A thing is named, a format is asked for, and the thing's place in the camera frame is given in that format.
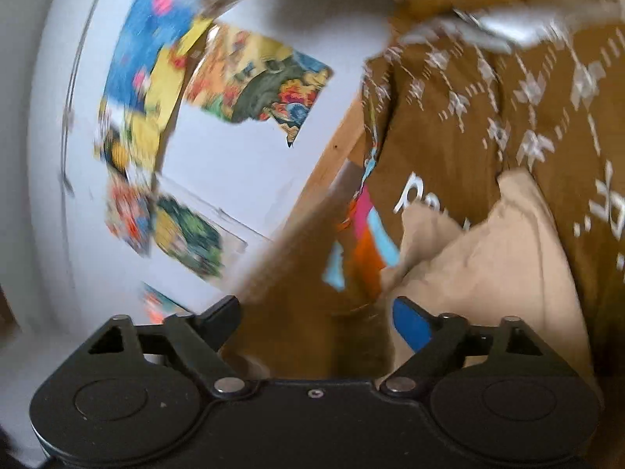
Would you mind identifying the red patterned wall poster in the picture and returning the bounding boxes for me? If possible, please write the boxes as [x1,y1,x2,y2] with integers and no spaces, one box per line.
[105,172,158,257]

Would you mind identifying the orange cartoon girl wall poster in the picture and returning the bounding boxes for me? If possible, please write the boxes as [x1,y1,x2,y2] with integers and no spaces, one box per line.
[141,282,192,324]

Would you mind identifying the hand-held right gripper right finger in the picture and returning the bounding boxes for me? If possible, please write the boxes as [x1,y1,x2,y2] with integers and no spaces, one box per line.
[381,297,544,397]

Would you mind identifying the brown white-printed blanket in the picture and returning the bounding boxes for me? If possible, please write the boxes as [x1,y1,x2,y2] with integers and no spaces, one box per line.
[360,0,625,369]

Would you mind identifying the white wall conduit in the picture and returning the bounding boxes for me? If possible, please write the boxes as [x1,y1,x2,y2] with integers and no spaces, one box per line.
[59,0,124,197]

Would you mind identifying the wooden bed frame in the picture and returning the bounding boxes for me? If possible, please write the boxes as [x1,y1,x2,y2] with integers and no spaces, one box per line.
[288,102,368,236]

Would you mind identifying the beige hooded jacket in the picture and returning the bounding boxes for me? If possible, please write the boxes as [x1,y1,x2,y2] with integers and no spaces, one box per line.
[381,168,602,392]

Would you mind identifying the blue yellow wall poster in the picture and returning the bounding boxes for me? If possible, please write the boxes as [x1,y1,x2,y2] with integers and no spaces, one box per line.
[94,0,218,177]

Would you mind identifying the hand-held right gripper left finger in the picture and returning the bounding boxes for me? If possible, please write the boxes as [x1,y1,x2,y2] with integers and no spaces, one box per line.
[88,295,248,397]

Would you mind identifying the colourful landscape wall poster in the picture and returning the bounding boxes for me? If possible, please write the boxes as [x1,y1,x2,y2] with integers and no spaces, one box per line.
[184,24,334,148]

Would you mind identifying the colourful striped bed sheet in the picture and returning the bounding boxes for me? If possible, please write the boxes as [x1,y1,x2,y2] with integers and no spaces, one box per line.
[322,102,402,304]

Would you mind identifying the green cartoon figure wall poster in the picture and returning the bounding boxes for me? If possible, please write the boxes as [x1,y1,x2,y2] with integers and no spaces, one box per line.
[152,176,271,285]

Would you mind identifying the tan brown cloth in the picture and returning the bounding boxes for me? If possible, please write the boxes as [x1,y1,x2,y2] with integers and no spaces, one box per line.
[220,200,397,383]

